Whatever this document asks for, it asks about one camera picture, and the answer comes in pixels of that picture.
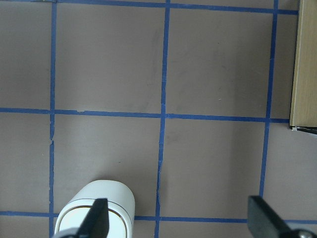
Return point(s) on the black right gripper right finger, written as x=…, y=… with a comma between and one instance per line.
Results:
x=264, y=222

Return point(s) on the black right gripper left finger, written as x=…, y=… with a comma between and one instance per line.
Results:
x=96, y=222

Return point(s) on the white trash can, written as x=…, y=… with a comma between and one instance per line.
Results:
x=121, y=209

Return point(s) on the wooden shelf unit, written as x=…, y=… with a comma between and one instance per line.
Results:
x=303, y=112

